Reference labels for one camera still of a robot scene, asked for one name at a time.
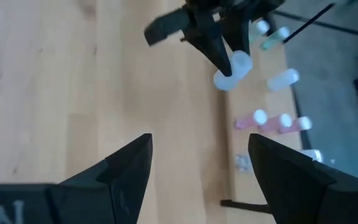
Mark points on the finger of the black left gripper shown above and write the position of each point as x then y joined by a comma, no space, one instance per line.
238,31
214,43

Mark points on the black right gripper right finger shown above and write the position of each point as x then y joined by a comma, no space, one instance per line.
297,193

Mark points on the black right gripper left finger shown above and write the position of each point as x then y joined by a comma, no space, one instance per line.
98,199

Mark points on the white medicine bottle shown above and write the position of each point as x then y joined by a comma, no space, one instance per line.
283,80
239,67

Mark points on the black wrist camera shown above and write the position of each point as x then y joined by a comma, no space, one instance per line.
166,26

